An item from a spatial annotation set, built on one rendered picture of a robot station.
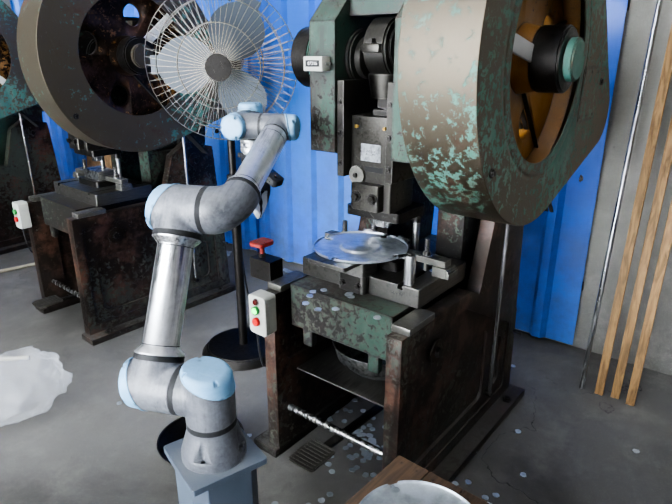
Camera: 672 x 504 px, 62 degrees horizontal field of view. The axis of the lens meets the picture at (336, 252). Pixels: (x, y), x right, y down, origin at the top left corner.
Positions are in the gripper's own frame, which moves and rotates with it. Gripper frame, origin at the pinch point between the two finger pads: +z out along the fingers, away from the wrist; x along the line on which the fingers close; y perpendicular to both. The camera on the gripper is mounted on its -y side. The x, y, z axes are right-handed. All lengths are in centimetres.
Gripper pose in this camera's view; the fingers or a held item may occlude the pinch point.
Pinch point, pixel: (260, 215)
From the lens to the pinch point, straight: 183.8
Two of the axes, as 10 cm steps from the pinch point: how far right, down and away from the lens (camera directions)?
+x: -6.2, 2.7, -7.4
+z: 0.0, 9.4, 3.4
